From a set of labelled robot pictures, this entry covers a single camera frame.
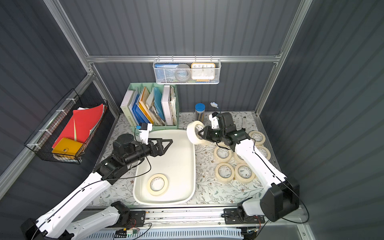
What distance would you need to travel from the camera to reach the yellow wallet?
25.0 inches

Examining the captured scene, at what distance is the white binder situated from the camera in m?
0.94

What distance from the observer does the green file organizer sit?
0.94 meters
